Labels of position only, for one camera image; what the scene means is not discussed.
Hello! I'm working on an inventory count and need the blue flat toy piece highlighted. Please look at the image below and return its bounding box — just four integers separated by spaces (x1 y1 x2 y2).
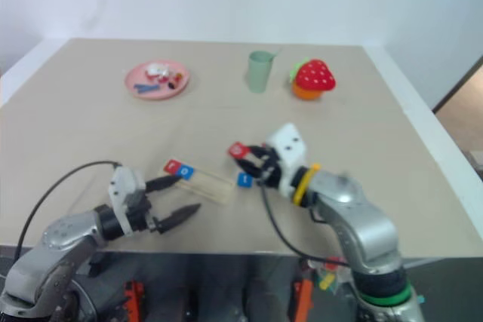
133 82 160 96

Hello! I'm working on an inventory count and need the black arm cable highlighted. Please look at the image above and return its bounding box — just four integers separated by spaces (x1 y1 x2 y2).
259 181 351 267
15 161 122 259

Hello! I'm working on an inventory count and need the red strawberry plush toy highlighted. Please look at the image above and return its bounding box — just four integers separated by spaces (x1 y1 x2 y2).
289 58 337 102

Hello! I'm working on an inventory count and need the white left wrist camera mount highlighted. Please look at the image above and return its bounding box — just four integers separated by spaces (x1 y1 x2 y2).
108 166 148 237

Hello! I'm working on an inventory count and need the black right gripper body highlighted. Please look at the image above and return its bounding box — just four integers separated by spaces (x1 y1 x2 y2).
257 144 284 189

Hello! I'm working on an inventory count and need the blue letter block t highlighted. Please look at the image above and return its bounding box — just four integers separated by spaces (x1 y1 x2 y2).
236 171 254 189

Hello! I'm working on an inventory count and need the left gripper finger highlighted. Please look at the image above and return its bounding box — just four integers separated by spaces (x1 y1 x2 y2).
152 203 202 235
146 173 183 193

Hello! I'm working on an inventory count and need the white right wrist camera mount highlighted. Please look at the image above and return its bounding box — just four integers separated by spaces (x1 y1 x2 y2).
263 122 311 199

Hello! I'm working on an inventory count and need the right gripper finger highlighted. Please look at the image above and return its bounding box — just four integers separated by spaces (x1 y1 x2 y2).
245 144 272 161
232 158 266 180

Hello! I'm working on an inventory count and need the small red toy bottle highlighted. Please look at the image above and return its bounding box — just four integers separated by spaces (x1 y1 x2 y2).
167 70 185 90

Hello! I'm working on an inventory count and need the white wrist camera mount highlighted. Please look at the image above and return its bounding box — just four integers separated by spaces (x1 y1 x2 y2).
108 166 148 237
263 122 311 199

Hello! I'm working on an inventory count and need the blue letter block o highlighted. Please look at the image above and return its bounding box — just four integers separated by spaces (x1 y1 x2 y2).
177 164 196 181

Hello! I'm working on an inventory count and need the white and red toy figure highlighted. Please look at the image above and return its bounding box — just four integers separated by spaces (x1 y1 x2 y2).
144 63 171 84

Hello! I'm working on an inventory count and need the colourful toy pile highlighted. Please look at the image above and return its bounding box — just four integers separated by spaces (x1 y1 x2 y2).
315 256 350 294

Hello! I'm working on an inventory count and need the wooden letter tray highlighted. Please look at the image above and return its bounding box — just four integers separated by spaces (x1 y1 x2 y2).
155 163 236 207

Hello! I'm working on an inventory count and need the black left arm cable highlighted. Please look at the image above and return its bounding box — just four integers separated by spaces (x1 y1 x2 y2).
15 161 122 259

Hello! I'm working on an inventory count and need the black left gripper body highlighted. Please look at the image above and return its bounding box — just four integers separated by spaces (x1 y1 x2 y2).
127 188 160 233

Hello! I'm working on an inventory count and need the pink round plate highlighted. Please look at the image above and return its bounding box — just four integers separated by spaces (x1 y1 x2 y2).
124 59 191 102

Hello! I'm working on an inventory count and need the green plastic cup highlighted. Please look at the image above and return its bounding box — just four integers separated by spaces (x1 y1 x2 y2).
246 50 282 94

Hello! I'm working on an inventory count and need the orange clamp under table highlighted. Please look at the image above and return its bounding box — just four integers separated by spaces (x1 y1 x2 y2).
293 278 315 322
123 279 145 322

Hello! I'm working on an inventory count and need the red letter block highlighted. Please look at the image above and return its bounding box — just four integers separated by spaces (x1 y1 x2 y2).
227 141 251 163
163 158 183 174

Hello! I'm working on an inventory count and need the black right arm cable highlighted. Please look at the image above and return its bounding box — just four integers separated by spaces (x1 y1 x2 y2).
259 181 351 267

